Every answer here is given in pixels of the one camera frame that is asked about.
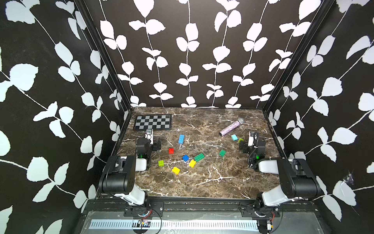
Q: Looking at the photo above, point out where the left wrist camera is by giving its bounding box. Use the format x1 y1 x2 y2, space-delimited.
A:
145 129 153 145

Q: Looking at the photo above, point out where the yellow lego brick front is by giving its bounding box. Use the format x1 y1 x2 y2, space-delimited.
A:
172 167 180 175

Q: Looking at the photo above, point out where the dark blue lego brick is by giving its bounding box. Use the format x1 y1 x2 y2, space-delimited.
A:
182 155 189 162

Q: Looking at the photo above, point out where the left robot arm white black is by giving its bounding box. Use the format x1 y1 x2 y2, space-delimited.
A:
98 137 161 208

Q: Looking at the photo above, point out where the purple glitter microphone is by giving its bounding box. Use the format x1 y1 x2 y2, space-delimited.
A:
219 118 244 136

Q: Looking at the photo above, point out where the dark green long lego brick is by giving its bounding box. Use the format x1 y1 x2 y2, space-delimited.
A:
194 153 205 162

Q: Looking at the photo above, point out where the green square lego brick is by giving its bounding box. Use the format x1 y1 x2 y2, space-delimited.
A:
219 150 226 157

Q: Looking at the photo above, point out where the yellow lego brick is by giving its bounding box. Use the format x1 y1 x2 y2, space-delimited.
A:
172 167 180 175
189 160 196 168

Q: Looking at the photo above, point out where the light blue long lego brick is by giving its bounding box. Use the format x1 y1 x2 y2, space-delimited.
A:
178 135 185 144

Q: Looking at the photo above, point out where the white perforated strip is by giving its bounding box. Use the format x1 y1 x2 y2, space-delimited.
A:
89 219 258 231

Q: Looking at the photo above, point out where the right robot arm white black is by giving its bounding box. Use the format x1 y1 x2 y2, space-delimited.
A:
239 139 322 211

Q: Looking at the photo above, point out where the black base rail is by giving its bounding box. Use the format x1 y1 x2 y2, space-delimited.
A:
83 197 318 219

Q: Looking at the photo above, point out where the black white checkerboard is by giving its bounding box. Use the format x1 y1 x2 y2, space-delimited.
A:
133 114 172 131

